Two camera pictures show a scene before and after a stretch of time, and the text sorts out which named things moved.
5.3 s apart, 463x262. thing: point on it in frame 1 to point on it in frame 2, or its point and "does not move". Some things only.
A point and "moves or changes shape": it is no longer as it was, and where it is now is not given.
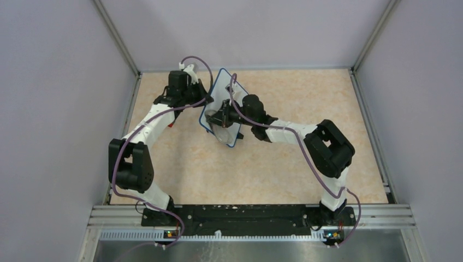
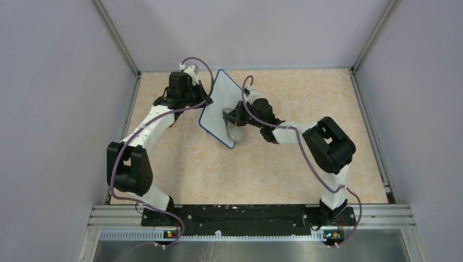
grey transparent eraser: [225, 135] moves or changes shape
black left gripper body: [195, 93] does not move
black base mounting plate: [281, 220] does not move
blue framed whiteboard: [225, 88] does not move
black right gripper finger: [218, 117] to [237, 115]
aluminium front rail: [126, 215] does not move
